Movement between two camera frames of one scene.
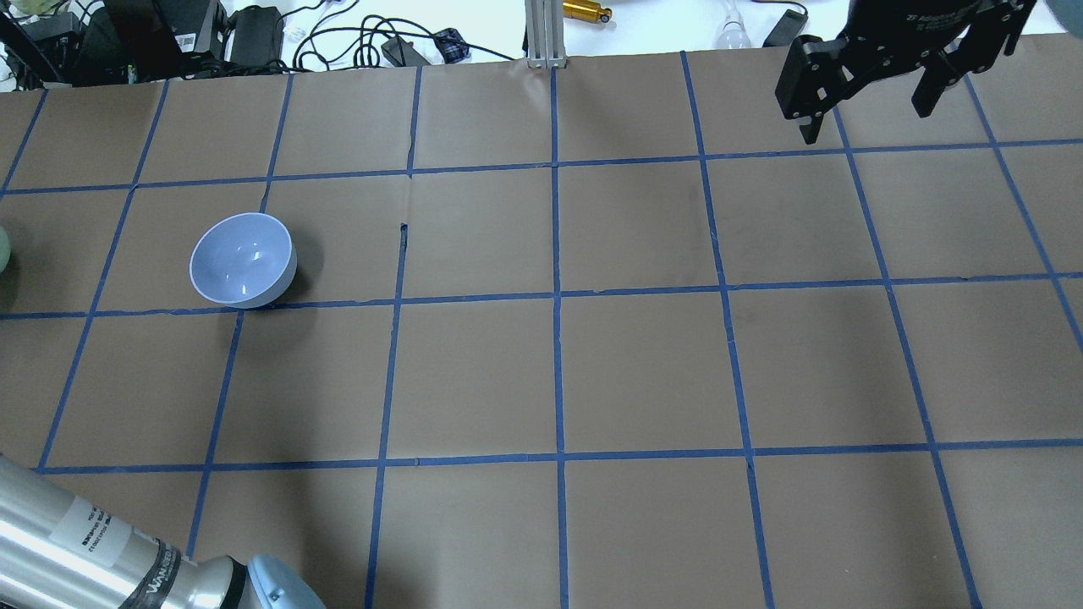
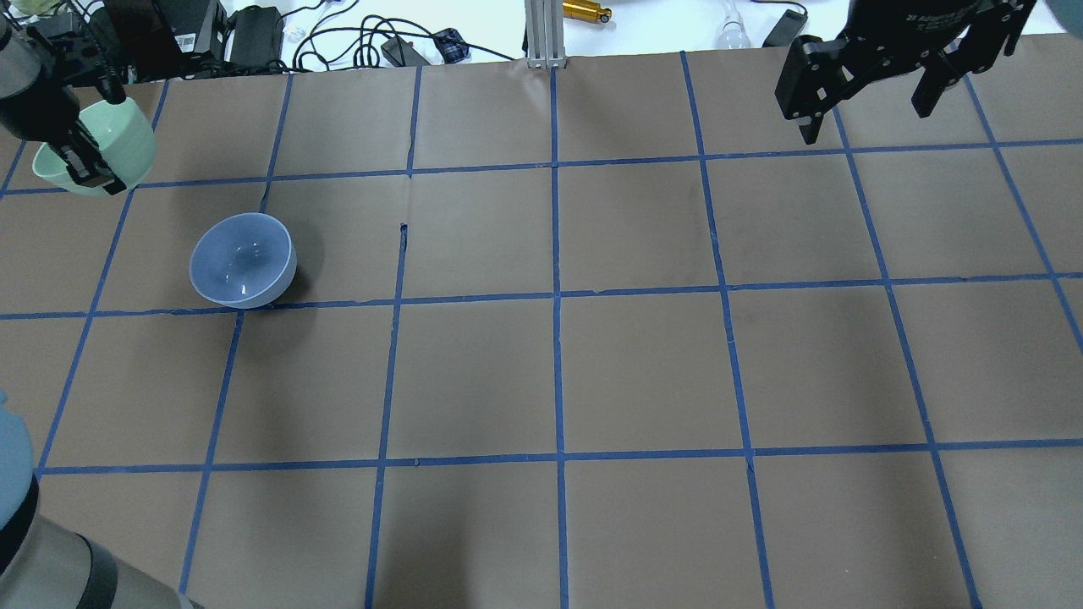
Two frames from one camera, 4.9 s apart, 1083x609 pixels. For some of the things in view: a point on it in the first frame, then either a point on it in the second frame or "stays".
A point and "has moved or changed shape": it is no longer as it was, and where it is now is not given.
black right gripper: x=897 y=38 stays
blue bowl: x=244 y=260 stays
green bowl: x=5 y=249 has moved or changed shape
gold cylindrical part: x=585 y=9 stays
